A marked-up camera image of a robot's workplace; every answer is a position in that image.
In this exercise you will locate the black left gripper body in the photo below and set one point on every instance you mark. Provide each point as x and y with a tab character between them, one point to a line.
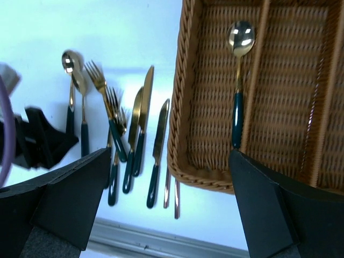
38	143

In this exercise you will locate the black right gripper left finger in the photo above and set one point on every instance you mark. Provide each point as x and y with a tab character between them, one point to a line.
52	215

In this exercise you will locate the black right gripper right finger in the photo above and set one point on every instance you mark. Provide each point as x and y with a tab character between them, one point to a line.
282	217

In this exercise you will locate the gold spoon green handle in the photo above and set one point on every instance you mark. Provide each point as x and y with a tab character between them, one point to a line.
240	39
81	86
71	63

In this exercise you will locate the gold fork green handle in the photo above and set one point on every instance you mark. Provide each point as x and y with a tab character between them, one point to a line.
113	179
113	110
100	83

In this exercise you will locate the copper chopstick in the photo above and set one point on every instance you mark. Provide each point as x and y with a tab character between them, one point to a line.
177	199
166	190

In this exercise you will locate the brown wicker cutlery tray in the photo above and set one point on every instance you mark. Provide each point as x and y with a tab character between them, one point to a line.
293	92

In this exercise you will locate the aluminium table frame rail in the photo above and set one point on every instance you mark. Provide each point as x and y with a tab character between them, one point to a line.
108	236

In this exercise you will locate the gold knife green handle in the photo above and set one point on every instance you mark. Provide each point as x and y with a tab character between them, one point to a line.
157	152
144	111
131	140

